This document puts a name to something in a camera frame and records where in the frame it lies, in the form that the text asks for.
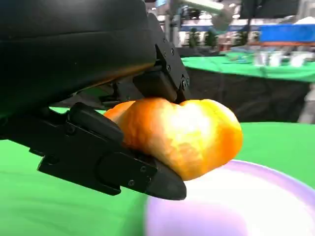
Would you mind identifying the green cloth on background table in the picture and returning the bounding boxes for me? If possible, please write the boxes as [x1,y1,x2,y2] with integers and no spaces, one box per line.
[181,50,315,83]

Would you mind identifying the orange white toy bread roll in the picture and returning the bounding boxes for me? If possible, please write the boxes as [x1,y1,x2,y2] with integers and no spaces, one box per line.
[103,97,244,181]

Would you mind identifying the black monitor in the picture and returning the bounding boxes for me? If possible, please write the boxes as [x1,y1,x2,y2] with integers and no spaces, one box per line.
[240,0,300,19]

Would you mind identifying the small green tree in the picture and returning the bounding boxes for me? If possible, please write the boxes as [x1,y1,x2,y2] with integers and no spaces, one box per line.
[237,30,248,46]
[188,27,199,47]
[205,28,219,47]

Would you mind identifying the blue box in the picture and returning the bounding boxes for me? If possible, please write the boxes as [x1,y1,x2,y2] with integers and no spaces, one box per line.
[259,23,315,46]

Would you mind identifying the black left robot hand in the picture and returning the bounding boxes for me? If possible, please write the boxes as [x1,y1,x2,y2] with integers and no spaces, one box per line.
[0,0,192,201]

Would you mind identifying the white cups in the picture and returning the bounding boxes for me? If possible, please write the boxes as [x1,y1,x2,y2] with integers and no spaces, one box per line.
[254,51,306,67]

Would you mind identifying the lilac plate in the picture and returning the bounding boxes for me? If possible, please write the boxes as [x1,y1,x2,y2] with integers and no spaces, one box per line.
[145,159,315,236]

